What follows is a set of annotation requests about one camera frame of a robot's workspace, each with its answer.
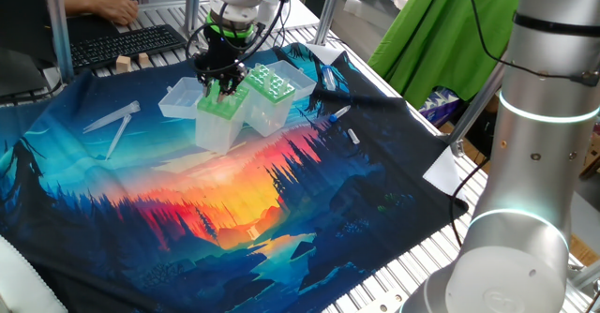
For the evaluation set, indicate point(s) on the person bare forearm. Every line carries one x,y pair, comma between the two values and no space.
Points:
79,4

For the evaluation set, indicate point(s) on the black computer keyboard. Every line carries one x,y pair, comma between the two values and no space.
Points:
126,43

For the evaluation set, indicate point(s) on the white stand with base plate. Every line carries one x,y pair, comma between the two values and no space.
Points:
300,20

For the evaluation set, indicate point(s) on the person dark clothed torso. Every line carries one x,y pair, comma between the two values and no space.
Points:
23,22

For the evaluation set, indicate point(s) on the slanted aluminium frame post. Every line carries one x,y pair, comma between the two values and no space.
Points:
473,111

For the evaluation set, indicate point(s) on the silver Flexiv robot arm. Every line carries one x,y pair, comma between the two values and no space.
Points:
525,163

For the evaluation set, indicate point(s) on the bright green fabric sheet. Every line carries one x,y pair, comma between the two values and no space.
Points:
431,41

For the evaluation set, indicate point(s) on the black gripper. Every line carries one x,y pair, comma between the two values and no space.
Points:
220,55

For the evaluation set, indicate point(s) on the aluminium frame beam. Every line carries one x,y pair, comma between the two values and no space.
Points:
586,275

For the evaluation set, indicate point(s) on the clear box green tip rack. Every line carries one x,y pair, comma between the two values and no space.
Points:
265,118
218,135

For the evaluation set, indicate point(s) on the blue patterned box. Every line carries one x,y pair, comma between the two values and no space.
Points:
438,107

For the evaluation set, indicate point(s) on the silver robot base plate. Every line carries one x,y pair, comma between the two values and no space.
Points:
386,303

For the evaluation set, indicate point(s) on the cardboard box red label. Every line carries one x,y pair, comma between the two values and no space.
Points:
593,158

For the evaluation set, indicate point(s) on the printed sunset landscape cloth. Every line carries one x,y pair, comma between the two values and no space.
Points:
234,210

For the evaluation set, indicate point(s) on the slim blue-capped conical tube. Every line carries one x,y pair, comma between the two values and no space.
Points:
340,113

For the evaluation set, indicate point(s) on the person bare hand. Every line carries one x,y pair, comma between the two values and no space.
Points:
116,10

